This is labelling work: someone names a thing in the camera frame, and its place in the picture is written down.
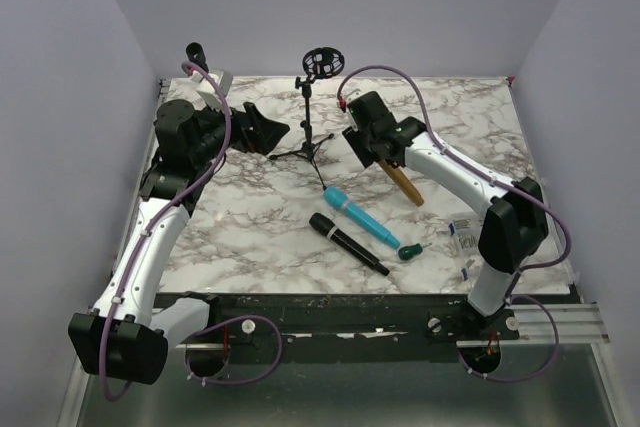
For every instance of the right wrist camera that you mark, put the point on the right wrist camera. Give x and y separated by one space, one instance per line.
348 101

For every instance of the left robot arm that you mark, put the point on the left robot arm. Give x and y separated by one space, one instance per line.
121 337

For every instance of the green handled screwdriver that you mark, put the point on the green handled screwdriver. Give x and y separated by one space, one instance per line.
408 252

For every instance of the clear plastic screw box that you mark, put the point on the clear plastic screw box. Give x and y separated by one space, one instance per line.
465 230

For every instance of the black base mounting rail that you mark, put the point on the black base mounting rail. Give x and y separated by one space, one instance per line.
349 328

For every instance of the gold microphone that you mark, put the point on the gold microphone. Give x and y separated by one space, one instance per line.
395 173

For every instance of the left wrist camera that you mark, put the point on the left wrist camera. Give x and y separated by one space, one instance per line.
209 95

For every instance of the black microphone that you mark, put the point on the black microphone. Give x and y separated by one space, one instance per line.
329 230

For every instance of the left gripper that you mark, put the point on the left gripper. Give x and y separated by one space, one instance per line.
254 132

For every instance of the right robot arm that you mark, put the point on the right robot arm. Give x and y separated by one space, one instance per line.
514 223

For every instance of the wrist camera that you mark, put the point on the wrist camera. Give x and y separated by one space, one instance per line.
348 101
209 95

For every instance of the blue microphone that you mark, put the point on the blue microphone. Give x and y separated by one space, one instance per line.
338 200

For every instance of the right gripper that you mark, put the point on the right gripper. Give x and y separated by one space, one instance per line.
354 138

